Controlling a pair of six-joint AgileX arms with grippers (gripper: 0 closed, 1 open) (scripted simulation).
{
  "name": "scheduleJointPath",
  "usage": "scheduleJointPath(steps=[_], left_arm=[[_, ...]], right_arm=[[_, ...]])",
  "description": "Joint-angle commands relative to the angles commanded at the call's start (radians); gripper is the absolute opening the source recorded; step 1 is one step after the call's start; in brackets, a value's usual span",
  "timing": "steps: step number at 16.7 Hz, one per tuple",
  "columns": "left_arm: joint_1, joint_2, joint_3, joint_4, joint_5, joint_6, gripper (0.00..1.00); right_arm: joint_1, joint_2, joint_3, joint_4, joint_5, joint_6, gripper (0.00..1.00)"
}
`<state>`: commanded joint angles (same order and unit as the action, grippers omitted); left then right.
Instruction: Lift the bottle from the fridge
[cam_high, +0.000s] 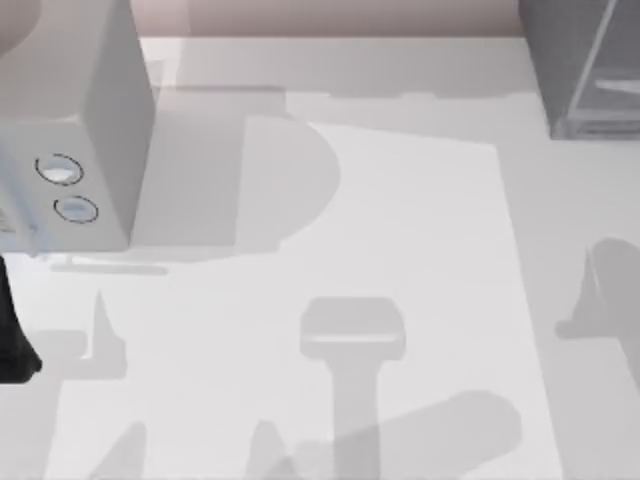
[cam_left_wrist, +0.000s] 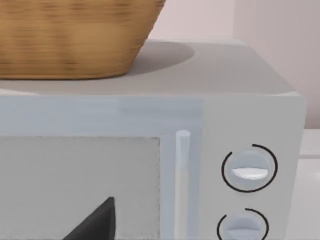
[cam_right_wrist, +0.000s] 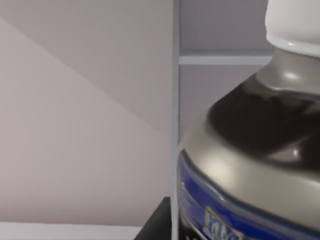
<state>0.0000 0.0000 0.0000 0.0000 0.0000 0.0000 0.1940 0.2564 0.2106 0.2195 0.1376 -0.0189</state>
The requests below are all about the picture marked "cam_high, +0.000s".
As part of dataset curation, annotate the round microwave knob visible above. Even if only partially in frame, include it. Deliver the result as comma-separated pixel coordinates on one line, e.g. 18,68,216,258
34,153,85,187
52,195,100,225

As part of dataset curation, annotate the pale microwave oven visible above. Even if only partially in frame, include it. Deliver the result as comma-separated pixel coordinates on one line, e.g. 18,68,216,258
0,0,156,257

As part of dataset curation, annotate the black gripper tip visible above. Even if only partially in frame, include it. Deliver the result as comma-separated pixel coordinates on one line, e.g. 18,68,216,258
0,253,44,386

